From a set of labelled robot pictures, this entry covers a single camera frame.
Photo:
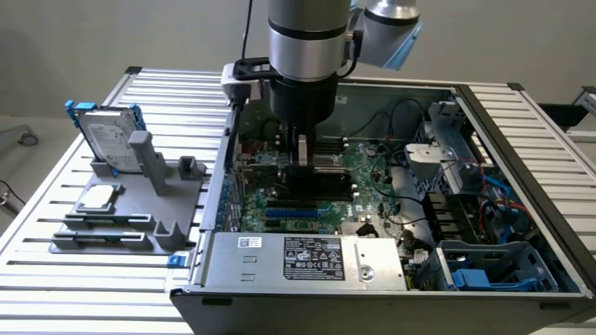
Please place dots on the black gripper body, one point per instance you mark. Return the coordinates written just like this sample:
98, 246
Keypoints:
302, 101

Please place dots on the black graphics card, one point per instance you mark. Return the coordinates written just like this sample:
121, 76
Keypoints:
321, 183

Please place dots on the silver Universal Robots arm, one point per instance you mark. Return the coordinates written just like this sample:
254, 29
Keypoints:
306, 42

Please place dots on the black RAM slot bank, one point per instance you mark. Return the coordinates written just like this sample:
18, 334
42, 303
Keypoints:
332, 146

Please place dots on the black expansion slot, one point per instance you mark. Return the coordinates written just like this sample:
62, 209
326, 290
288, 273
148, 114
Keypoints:
293, 204

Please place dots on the green motherboard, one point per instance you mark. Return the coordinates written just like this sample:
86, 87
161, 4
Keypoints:
362, 190

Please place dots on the blue expansion slot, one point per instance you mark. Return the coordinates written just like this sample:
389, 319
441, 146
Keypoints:
292, 212

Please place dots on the silver chipset heat sink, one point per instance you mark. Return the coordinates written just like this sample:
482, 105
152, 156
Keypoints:
352, 229

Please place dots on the grey metal disk cage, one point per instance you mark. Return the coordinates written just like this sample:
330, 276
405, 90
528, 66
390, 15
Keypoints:
441, 153

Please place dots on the silver power supply unit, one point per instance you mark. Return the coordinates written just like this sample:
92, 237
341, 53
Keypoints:
302, 261

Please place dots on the grey parts rack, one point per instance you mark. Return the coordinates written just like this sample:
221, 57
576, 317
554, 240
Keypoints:
138, 209

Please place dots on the blue case latch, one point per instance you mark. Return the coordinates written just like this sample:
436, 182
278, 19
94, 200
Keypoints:
176, 261

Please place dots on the silver CPU chip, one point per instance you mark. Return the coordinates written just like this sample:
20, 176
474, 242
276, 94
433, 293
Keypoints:
96, 199

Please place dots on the open black PC case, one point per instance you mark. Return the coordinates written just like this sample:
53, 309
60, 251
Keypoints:
353, 310

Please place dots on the blue plastic disk bay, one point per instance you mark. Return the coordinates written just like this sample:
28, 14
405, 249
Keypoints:
493, 265

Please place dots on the grey caster wheel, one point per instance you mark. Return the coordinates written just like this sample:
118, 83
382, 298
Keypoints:
25, 137

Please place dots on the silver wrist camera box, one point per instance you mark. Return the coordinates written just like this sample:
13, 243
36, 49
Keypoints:
234, 82

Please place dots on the hard disk with blue bracket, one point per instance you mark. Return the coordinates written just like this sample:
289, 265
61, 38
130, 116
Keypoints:
109, 137

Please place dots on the aluminium frame with black bracket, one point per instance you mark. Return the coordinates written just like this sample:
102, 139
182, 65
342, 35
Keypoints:
568, 111

